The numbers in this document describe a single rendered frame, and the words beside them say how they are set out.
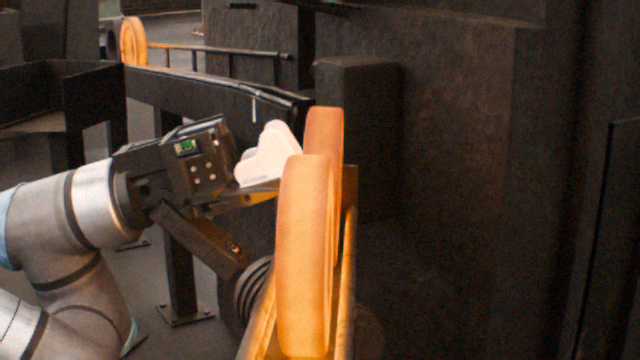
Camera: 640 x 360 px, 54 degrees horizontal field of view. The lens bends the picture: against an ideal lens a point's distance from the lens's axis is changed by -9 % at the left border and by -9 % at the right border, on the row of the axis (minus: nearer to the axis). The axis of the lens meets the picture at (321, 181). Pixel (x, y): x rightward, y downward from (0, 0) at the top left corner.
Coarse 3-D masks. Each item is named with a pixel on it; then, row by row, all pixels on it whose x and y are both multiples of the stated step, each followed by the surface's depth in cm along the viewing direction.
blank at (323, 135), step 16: (320, 112) 63; (336, 112) 63; (320, 128) 61; (336, 128) 61; (304, 144) 60; (320, 144) 60; (336, 144) 60; (336, 160) 59; (336, 176) 59; (336, 192) 59; (336, 208) 59; (336, 224) 60; (336, 240) 61; (336, 256) 63
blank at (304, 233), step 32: (288, 160) 49; (320, 160) 49; (288, 192) 46; (320, 192) 46; (288, 224) 45; (320, 224) 45; (288, 256) 44; (320, 256) 44; (288, 288) 44; (320, 288) 44; (288, 320) 45; (320, 320) 45; (288, 352) 48; (320, 352) 48
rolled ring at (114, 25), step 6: (108, 24) 203; (114, 24) 197; (120, 24) 198; (108, 30) 204; (114, 30) 198; (120, 30) 196; (108, 36) 206; (114, 36) 207; (120, 36) 196; (108, 42) 208; (114, 42) 209; (120, 42) 196; (108, 48) 209; (114, 48) 209; (108, 54) 209; (114, 54) 209; (120, 54) 196; (108, 60) 209; (114, 60) 209; (120, 60) 197
